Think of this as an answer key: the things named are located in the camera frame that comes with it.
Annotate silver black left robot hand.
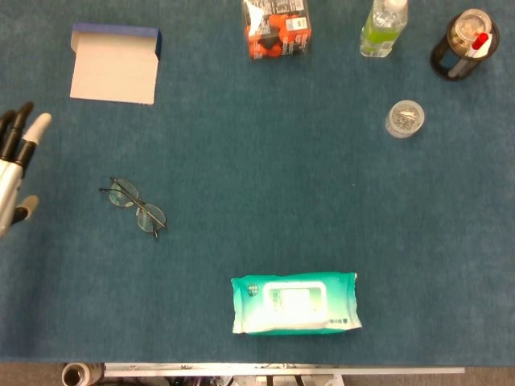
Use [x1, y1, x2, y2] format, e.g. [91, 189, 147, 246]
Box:
[0, 101, 53, 239]

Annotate thin black metal eyeglasses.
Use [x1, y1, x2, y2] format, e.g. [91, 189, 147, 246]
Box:
[98, 176, 168, 239]

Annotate blue cardboard box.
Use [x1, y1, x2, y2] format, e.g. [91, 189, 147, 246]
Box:
[69, 23, 163, 106]

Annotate brown tape roll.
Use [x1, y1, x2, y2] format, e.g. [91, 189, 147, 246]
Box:
[60, 361, 105, 386]

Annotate blue felt table cloth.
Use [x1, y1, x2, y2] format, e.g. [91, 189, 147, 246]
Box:
[0, 0, 515, 368]

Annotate green wet wipes pack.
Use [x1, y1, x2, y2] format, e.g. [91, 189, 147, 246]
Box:
[230, 271, 363, 335]

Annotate clear bottle green label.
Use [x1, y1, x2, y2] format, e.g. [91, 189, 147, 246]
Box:
[359, 0, 410, 59]

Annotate small round clear jar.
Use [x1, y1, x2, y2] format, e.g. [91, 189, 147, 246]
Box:
[385, 99, 426, 140]

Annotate dark round jar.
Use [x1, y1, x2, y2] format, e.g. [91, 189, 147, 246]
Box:
[429, 10, 501, 82]

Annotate tall clear plastic jar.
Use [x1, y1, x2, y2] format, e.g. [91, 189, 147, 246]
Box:
[447, 8, 492, 51]

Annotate white marker red cap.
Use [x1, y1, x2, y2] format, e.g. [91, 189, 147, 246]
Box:
[447, 32, 494, 78]

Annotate aluminium table edge rail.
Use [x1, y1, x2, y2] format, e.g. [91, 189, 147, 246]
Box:
[103, 361, 466, 379]

